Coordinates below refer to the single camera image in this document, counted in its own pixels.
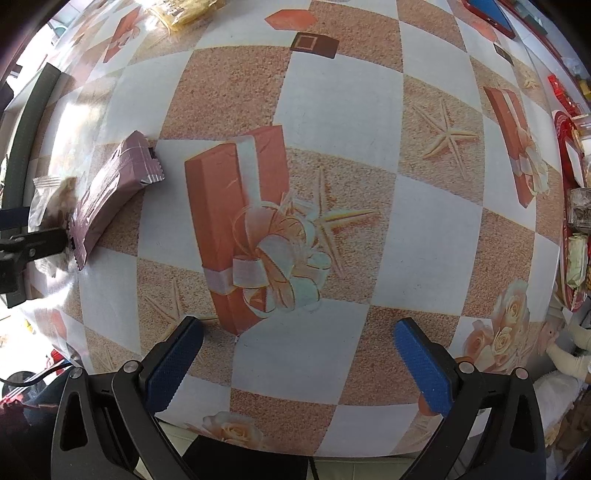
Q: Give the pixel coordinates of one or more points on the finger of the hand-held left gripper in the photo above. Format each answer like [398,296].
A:
[16,219]
[34,247]

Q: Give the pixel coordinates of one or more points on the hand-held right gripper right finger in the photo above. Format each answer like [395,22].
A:
[425,369]

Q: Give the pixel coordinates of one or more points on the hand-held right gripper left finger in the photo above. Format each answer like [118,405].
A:
[173,364]

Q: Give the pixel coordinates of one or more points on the pink-edged clear crisp packet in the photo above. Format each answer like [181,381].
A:
[55,198]

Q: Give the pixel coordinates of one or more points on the mauve wafer packet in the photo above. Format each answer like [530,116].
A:
[115,189]

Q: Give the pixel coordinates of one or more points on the dark green bar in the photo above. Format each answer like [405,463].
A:
[32,134]

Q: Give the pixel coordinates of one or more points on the cream plush doll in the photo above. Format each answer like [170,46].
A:
[568,350]

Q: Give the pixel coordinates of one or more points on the pale green candy packet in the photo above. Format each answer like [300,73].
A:
[577,261]

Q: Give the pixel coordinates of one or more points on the dark seed packet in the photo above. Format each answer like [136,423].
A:
[579,207]

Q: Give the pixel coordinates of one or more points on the red round tray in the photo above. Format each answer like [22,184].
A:
[565,152]

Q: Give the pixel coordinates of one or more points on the yellow snack bag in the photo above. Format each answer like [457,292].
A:
[184,14]

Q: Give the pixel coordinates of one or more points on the checkered printed tablecloth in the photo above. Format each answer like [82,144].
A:
[346,115]

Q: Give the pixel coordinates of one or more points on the red snack packet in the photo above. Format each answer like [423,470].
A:
[559,92]

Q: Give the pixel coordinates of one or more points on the red smartphone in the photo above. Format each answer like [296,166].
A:
[491,16]

